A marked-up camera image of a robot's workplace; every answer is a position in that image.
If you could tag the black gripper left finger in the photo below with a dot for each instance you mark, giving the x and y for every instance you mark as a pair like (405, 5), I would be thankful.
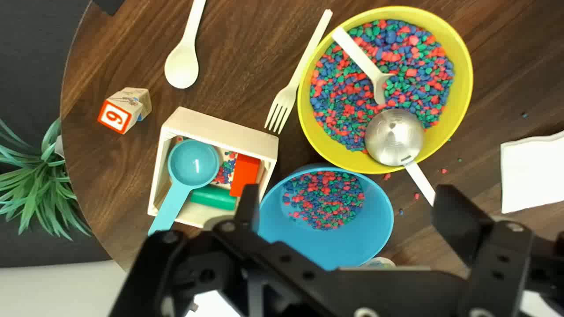
(193, 275)

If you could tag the green potted plant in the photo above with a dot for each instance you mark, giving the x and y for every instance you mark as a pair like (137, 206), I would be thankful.
(35, 187)

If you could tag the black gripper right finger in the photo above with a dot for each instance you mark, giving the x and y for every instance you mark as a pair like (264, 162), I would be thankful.
(504, 264)

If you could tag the orange block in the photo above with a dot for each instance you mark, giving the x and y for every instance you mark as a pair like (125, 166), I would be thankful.
(243, 176)

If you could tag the light wooden box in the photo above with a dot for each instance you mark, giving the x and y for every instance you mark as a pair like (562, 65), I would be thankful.
(222, 132)

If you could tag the white paper napkin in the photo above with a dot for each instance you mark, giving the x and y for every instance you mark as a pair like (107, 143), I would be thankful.
(534, 169)

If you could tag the green cylinder block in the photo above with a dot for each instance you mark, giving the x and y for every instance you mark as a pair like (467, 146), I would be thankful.
(213, 197)

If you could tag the black tape strip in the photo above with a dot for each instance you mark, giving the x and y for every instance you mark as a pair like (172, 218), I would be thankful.
(107, 4)

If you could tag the blue bowl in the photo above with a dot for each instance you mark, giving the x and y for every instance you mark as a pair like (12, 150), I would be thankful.
(363, 234)

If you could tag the white plastic spoon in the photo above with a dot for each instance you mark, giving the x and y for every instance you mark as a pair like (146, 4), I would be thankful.
(181, 67)

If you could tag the yellow bowl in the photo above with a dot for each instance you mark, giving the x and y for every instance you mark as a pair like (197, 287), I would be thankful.
(445, 134)

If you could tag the wooden number block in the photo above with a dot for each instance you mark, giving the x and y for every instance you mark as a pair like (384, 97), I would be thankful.
(116, 115)

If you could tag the white plastic fork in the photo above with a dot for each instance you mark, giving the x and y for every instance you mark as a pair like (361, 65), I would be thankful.
(308, 53)

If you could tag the teal measuring scoop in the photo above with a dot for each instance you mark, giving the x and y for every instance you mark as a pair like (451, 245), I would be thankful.
(193, 164)

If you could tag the dark bench cushion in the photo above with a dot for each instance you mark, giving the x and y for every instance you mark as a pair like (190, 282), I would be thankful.
(28, 58)

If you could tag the white plastic utensil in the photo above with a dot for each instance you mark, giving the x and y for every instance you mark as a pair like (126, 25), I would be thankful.
(357, 55)

